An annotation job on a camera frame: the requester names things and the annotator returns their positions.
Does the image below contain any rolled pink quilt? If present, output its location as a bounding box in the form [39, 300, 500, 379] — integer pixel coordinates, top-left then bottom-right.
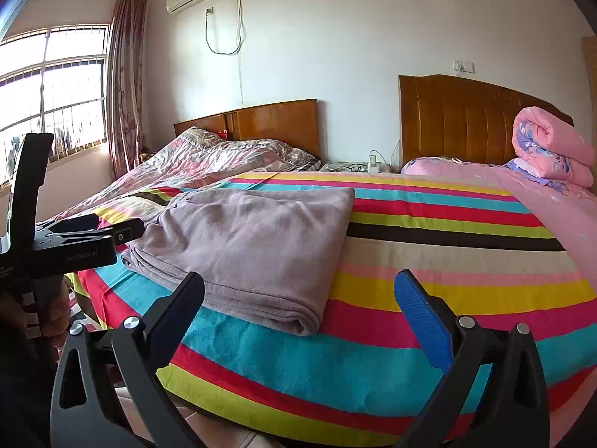
[506, 106, 595, 187]

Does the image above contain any small nightstand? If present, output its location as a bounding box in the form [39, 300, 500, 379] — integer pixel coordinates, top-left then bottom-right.
[319, 161, 402, 174]

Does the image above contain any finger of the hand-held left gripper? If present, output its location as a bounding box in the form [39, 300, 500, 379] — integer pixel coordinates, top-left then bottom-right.
[35, 215, 145, 246]
[8, 133, 55, 248]

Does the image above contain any floral patterned quilt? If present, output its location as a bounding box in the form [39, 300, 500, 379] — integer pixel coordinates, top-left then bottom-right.
[47, 126, 318, 225]

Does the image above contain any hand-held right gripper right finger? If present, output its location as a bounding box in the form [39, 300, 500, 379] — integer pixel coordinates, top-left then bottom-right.
[394, 269, 551, 448]

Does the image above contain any rainbow striped blanket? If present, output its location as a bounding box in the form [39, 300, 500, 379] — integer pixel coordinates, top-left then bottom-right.
[65, 172, 597, 446]

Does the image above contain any window with metal bars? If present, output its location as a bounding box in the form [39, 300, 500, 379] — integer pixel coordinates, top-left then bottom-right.
[0, 23, 110, 183]

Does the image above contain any patterned maroon curtain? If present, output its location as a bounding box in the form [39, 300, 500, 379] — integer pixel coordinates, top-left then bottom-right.
[107, 0, 149, 180]

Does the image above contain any air conditioner power cord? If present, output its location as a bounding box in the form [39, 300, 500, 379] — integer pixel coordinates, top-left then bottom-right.
[205, 0, 243, 55]

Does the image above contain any person's left hand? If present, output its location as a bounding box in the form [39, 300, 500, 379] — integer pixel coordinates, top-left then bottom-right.
[40, 275, 73, 348]

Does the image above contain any light wooden wardrobe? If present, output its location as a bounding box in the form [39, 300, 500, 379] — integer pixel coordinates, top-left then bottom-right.
[581, 35, 597, 99]

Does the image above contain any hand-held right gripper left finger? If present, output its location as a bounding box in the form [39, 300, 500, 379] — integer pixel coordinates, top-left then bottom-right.
[49, 271, 206, 448]

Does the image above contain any pink bedsheet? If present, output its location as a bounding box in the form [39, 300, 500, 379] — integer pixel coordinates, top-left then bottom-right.
[401, 156, 597, 285]

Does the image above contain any plain wooden headboard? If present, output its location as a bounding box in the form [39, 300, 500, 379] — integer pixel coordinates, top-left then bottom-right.
[172, 99, 322, 159]

